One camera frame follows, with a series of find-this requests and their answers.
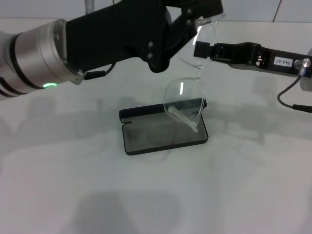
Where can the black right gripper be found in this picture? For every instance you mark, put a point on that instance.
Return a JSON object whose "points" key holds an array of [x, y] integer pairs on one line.
{"points": [[268, 59]]}

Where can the grey left wrist connector stub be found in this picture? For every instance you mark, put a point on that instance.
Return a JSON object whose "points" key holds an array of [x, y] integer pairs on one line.
{"points": [[89, 5]]}

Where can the clear white glasses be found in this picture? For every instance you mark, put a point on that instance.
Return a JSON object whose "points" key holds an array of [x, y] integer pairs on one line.
{"points": [[184, 97]]}

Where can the silver right wrist connector knob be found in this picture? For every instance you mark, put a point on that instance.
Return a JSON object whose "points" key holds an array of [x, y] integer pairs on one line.
{"points": [[303, 64]]}

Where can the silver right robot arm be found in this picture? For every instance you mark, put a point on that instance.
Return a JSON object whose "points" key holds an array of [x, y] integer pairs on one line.
{"points": [[307, 85]]}

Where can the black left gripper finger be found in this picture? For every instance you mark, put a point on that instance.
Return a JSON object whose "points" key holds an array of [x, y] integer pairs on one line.
{"points": [[202, 7]]}

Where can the black glasses case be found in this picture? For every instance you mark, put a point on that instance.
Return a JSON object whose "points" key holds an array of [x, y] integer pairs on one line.
{"points": [[146, 141]]}

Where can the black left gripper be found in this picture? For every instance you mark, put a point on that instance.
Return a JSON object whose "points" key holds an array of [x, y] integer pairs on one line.
{"points": [[109, 31]]}

